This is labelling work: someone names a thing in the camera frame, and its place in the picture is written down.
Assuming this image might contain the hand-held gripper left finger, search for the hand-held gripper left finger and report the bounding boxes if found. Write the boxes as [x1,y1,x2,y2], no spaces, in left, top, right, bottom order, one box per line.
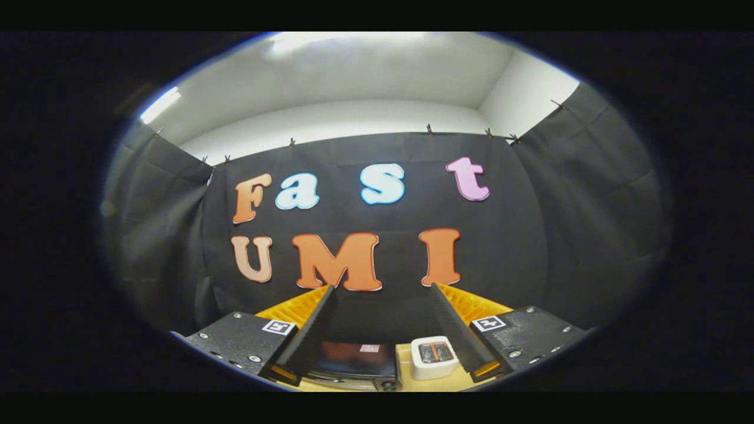
[171,284,339,387]

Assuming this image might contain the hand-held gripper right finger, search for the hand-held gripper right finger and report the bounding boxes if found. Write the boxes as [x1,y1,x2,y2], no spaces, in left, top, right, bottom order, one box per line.
[428,282,590,383]

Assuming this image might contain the black toaster oven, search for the black toaster oven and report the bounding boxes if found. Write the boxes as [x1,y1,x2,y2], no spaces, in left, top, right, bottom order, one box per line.
[303,340,403,392]

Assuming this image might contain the white pop-up toaster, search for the white pop-up toaster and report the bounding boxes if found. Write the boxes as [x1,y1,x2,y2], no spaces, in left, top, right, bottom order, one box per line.
[410,335,462,382]

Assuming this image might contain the row of black clips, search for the row of black clips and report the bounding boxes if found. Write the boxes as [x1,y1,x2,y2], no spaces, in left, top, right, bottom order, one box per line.
[150,98,567,167]

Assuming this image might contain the long ceiling light strip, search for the long ceiling light strip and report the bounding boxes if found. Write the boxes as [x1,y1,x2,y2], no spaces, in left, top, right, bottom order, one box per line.
[139,86,183,125]

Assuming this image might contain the rectangular ceiling light panel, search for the rectangular ceiling light panel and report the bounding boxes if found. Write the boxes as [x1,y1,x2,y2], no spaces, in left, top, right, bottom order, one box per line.
[266,32,426,58]

